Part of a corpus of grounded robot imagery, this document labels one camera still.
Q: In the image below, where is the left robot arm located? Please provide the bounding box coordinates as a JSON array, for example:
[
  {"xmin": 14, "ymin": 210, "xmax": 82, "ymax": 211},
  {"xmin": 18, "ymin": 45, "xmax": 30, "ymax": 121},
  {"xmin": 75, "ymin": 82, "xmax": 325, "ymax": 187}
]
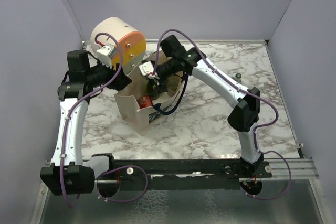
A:
[{"xmin": 40, "ymin": 46, "xmax": 131, "ymax": 198}]

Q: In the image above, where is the beige canvas tote bag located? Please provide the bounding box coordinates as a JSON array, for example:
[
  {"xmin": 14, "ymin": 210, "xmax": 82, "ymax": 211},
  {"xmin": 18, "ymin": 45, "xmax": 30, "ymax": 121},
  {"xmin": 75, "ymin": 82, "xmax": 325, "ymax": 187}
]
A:
[{"xmin": 114, "ymin": 65, "xmax": 184, "ymax": 135}]

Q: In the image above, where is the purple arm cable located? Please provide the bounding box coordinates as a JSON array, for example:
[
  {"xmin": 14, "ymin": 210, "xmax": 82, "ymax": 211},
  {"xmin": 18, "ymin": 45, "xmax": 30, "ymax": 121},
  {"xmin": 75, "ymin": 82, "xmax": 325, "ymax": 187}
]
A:
[
  {"xmin": 59, "ymin": 33, "xmax": 148, "ymax": 208},
  {"xmin": 152, "ymin": 28, "xmax": 291, "ymax": 200}
]

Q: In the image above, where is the white round drawer box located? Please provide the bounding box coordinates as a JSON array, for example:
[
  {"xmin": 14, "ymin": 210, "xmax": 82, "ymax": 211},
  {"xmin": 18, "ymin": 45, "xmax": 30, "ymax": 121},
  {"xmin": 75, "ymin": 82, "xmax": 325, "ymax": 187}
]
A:
[{"xmin": 90, "ymin": 17, "xmax": 146, "ymax": 74}]

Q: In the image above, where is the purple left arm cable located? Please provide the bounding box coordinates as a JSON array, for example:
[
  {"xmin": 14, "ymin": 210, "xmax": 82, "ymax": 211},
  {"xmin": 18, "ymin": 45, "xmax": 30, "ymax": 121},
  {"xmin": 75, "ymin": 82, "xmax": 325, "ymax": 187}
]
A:
[{"xmin": 59, "ymin": 33, "xmax": 148, "ymax": 208}]

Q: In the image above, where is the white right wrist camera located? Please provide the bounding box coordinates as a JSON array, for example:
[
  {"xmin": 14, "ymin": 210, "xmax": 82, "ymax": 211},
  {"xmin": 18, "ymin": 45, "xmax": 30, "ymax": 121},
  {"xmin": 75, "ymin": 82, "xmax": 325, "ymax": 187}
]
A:
[{"xmin": 139, "ymin": 61, "xmax": 156, "ymax": 79}]

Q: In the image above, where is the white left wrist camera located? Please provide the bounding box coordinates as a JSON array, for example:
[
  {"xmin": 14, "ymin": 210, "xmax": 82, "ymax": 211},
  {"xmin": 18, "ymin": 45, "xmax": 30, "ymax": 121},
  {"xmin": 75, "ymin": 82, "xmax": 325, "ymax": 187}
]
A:
[{"xmin": 96, "ymin": 44, "xmax": 118, "ymax": 68}]

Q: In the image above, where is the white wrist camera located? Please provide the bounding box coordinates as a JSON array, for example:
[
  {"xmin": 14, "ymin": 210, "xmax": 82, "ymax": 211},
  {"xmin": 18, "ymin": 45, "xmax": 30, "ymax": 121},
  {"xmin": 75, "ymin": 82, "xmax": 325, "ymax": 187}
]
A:
[
  {"xmin": 139, "ymin": 61, "xmax": 156, "ymax": 79},
  {"xmin": 96, "ymin": 44, "xmax": 118, "ymax": 68}
]

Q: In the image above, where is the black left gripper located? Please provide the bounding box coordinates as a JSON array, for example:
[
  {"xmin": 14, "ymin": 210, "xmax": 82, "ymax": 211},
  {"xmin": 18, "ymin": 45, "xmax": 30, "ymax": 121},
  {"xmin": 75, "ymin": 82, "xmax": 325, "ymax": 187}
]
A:
[{"xmin": 86, "ymin": 56, "xmax": 131, "ymax": 90}]

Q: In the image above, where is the green Perrier bottle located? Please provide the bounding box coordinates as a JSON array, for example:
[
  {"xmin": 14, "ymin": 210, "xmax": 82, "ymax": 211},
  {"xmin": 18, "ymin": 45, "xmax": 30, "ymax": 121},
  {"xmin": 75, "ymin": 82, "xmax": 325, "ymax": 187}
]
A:
[{"xmin": 146, "ymin": 79, "xmax": 160, "ymax": 100}]

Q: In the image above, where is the red cola can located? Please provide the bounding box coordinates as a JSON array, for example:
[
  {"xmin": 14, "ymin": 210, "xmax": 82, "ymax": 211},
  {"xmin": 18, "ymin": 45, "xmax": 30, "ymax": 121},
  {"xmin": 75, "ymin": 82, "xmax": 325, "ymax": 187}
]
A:
[{"xmin": 138, "ymin": 95, "xmax": 153, "ymax": 109}]

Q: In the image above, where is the clear Chang bottle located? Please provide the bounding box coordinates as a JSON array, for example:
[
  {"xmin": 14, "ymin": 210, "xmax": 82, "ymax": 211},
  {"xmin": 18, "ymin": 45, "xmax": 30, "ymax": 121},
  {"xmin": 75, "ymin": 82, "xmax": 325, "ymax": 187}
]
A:
[
  {"xmin": 235, "ymin": 73, "xmax": 242, "ymax": 84},
  {"xmin": 166, "ymin": 75, "xmax": 181, "ymax": 97}
]

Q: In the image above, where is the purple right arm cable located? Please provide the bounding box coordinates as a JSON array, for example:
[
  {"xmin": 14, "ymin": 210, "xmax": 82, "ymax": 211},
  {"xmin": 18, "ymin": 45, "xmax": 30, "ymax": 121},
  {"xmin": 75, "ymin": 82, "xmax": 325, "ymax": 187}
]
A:
[{"xmin": 152, "ymin": 28, "xmax": 291, "ymax": 200}]

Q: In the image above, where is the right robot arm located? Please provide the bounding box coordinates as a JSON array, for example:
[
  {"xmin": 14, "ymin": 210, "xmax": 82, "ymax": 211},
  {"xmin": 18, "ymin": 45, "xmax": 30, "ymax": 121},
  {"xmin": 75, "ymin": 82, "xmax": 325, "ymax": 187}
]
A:
[{"xmin": 146, "ymin": 35, "xmax": 264, "ymax": 177}]

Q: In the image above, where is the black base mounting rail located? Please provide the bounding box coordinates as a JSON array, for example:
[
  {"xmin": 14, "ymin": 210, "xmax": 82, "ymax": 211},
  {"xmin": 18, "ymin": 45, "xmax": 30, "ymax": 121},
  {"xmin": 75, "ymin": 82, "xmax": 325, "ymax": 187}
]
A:
[{"xmin": 96, "ymin": 159, "xmax": 272, "ymax": 191}]

